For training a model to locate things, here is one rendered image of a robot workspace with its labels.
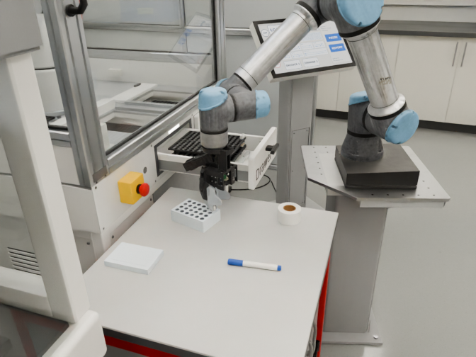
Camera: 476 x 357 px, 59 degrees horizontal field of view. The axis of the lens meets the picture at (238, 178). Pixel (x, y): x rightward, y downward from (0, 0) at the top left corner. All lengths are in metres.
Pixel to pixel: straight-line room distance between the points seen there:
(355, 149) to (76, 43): 0.97
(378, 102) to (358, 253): 0.64
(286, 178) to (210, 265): 1.44
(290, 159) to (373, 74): 1.22
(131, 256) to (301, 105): 1.47
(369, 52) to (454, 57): 2.94
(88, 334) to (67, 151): 0.51
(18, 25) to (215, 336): 0.67
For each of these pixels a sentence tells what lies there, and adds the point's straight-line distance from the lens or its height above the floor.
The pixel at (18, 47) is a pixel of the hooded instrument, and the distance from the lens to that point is 0.59.
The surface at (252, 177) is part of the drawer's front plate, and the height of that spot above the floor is 0.86.
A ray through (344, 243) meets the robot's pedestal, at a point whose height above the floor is 0.49.
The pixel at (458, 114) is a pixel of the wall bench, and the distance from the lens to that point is 4.36.
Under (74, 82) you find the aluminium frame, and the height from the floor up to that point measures 1.22.
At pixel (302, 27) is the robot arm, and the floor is 1.29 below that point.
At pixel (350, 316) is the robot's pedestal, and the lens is 1.95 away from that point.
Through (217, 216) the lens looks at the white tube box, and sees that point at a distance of 1.27.
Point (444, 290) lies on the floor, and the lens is 2.38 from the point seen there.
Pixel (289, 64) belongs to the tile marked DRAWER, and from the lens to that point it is 2.15.
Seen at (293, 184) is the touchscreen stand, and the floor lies 0.28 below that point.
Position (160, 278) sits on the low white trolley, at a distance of 1.10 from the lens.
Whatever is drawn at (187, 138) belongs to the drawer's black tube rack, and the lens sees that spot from 1.52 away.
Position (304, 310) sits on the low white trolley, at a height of 0.76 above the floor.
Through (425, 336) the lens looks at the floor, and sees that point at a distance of 2.11.
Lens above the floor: 1.46
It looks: 27 degrees down
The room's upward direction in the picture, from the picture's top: 1 degrees counter-clockwise
